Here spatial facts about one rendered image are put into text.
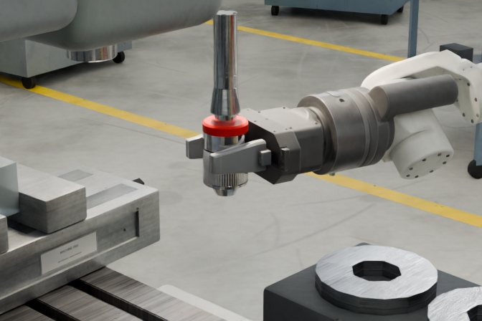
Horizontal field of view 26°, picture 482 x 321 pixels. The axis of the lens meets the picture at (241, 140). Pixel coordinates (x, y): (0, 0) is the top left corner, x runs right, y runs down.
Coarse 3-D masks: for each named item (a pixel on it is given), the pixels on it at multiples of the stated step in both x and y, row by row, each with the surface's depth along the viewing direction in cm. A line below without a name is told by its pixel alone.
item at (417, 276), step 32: (352, 256) 79; (384, 256) 79; (416, 256) 79; (288, 288) 77; (320, 288) 76; (352, 288) 74; (384, 288) 74; (416, 288) 74; (448, 288) 77; (480, 288) 74; (288, 320) 76; (320, 320) 74; (352, 320) 72; (384, 320) 72; (416, 320) 72; (448, 320) 70; (480, 320) 72
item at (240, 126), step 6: (204, 120) 106; (210, 120) 106; (240, 120) 106; (246, 120) 106; (204, 126) 106; (210, 126) 105; (216, 126) 105; (222, 126) 105; (228, 126) 105; (234, 126) 105; (240, 126) 105; (246, 126) 106; (204, 132) 106; (210, 132) 105; (216, 132) 105; (222, 132) 104; (228, 132) 104; (234, 132) 105; (240, 132) 105; (246, 132) 106
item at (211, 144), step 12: (204, 144) 106; (216, 144) 105; (228, 144) 105; (240, 144) 106; (204, 156) 107; (204, 168) 107; (204, 180) 108; (216, 180) 106; (228, 180) 106; (240, 180) 107
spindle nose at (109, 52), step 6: (102, 48) 95; (108, 48) 96; (114, 48) 96; (66, 54) 96; (72, 54) 95; (78, 54) 95; (84, 54) 95; (90, 54) 95; (96, 54) 95; (102, 54) 95; (108, 54) 96; (114, 54) 96; (72, 60) 96; (78, 60) 95; (84, 60) 95; (90, 60) 95; (96, 60) 95; (102, 60) 95
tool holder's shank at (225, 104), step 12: (228, 12) 103; (216, 24) 103; (228, 24) 102; (216, 36) 103; (228, 36) 103; (216, 48) 103; (228, 48) 103; (216, 60) 104; (228, 60) 103; (216, 72) 104; (228, 72) 104; (216, 84) 104; (228, 84) 104; (216, 96) 105; (228, 96) 104; (216, 108) 105; (228, 108) 105; (216, 120) 106; (228, 120) 105
